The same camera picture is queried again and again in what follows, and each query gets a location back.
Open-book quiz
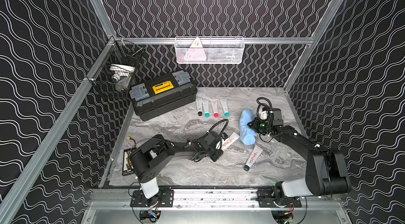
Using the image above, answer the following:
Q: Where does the white tube orange cap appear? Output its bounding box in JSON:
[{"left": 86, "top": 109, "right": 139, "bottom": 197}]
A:
[{"left": 221, "top": 132, "right": 239, "bottom": 151}]

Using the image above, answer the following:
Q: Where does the blue microfiber cloth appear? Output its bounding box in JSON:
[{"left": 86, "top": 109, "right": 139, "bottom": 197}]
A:
[{"left": 239, "top": 110, "right": 257, "bottom": 146}]

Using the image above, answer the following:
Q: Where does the white tube dark blue cap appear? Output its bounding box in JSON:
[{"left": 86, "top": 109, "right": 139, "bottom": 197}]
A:
[{"left": 244, "top": 145, "right": 263, "bottom": 171}]

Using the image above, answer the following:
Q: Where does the white tube pink cap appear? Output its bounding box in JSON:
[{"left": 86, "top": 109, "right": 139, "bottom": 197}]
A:
[{"left": 211, "top": 99, "right": 219, "bottom": 118}]

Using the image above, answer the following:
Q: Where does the white tube teal cap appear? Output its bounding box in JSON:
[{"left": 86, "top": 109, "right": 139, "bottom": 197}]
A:
[{"left": 220, "top": 99, "right": 230, "bottom": 117}]

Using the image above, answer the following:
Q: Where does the white tube black cap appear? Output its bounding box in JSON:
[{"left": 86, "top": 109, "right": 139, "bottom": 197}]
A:
[{"left": 196, "top": 98, "right": 203, "bottom": 116}]

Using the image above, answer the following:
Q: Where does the white tube green cap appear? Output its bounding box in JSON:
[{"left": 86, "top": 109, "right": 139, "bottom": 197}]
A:
[{"left": 202, "top": 100, "right": 210, "bottom": 118}]

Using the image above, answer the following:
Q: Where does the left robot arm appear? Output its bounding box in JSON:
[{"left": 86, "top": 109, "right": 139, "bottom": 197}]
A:
[{"left": 129, "top": 131, "right": 228, "bottom": 199}]

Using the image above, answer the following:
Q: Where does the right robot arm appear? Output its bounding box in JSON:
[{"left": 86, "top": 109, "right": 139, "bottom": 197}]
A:
[{"left": 247, "top": 109, "right": 351, "bottom": 198}]

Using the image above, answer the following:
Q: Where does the black toolbox yellow latch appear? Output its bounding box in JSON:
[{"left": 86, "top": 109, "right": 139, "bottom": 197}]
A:
[{"left": 129, "top": 71, "right": 198, "bottom": 121}]

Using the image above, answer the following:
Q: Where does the black battery pack card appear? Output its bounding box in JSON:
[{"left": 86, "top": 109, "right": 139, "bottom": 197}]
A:
[{"left": 122, "top": 136, "right": 136, "bottom": 176}]

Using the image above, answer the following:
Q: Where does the pink triangle item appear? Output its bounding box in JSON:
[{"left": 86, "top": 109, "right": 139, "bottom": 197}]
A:
[{"left": 184, "top": 37, "right": 207, "bottom": 62}]

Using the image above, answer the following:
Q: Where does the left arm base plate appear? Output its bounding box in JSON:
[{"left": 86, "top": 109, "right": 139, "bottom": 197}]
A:
[{"left": 130, "top": 190, "right": 174, "bottom": 208}]

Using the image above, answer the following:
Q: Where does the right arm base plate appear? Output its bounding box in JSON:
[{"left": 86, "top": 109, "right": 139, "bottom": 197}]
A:
[{"left": 256, "top": 188, "right": 302, "bottom": 209}]

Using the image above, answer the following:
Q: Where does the clear wall basket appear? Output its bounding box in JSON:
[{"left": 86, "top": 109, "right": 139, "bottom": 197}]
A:
[{"left": 174, "top": 36, "right": 245, "bottom": 64}]

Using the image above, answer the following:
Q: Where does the black wire basket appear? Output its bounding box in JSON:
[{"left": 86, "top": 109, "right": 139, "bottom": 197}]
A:
[{"left": 90, "top": 41, "right": 146, "bottom": 99}]

